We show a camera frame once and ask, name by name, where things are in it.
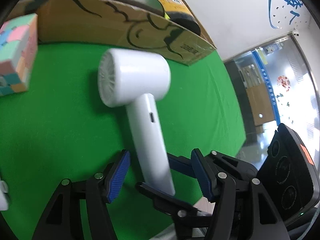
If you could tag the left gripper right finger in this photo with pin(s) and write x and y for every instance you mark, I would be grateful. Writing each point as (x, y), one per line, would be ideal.
(242, 207)

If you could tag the cardboard box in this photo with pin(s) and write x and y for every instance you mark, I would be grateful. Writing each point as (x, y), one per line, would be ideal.
(114, 23)

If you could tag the white hair dryer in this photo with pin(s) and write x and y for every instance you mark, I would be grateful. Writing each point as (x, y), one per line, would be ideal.
(137, 79)

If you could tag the yellow black tube can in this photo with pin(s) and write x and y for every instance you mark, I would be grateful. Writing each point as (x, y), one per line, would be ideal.
(179, 13)

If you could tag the pastel rubiks cube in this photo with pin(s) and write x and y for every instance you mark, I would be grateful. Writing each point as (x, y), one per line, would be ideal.
(19, 45)

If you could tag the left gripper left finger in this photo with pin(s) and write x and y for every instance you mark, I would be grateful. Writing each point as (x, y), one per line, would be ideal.
(61, 218)

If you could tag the white plastic tray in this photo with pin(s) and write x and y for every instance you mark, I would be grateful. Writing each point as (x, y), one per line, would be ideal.
(4, 203)

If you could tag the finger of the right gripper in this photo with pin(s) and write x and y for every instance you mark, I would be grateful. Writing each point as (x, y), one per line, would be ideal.
(188, 220)
(181, 164)

